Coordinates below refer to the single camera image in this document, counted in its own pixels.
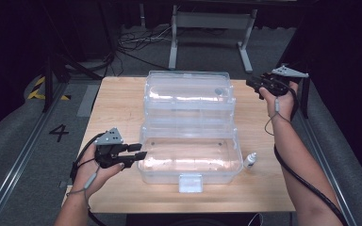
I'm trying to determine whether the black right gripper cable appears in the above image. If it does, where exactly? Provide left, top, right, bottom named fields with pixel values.
left=272, top=82, right=350, bottom=226

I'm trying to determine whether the white metal desk frame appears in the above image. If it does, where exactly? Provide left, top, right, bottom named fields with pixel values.
left=168, top=4, right=258, bottom=74

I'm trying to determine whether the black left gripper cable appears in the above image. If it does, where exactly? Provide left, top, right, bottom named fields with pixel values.
left=69, top=133, right=107, bottom=226

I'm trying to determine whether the thin white cable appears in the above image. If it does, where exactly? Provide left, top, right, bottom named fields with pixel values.
left=247, top=213, right=264, bottom=226

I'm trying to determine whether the grey wrist strap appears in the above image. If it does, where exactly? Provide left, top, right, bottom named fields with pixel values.
left=65, top=166, right=101, bottom=208
left=263, top=97, right=291, bottom=137

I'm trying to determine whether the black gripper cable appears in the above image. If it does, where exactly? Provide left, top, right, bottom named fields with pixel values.
left=272, top=82, right=350, bottom=226
left=69, top=133, right=107, bottom=226

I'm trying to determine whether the clear plastic storage box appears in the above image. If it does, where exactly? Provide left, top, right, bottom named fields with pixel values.
left=137, top=70, right=244, bottom=194

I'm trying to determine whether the black metal stand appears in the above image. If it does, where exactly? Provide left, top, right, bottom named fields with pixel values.
left=300, top=76, right=311, bottom=120
left=41, top=6, right=104, bottom=113

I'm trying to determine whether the small white bottle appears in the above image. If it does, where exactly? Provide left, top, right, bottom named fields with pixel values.
left=243, top=152, right=258, bottom=170

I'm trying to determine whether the person's right hand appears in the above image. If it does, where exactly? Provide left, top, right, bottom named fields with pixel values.
left=258, top=80, right=300, bottom=122

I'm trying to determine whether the grey left wrist strap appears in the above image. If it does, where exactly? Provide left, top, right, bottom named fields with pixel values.
left=65, top=166, right=101, bottom=208

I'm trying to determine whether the bundle of floor cables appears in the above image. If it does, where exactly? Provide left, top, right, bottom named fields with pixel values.
left=116, top=24, right=174, bottom=71

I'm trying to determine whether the person's left hand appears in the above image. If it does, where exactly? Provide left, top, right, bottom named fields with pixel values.
left=70, top=144, right=125, bottom=199

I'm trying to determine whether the yellow and black floor tape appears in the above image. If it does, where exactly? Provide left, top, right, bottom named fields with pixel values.
left=27, top=75, right=72, bottom=102

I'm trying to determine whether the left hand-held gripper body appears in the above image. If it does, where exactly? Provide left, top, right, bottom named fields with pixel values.
left=93, top=126, right=130, bottom=170

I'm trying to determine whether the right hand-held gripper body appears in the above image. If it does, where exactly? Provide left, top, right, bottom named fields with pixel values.
left=259, top=64, right=309, bottom=97

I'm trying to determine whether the metal floor rail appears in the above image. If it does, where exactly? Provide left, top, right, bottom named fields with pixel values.
left=297, top=107, right=359, bottom=226
left=0, top=79, right=68, bottom=226

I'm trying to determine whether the grey right wrist strap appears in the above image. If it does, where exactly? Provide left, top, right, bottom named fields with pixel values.
left=263, top=97, right=291, bottom=137

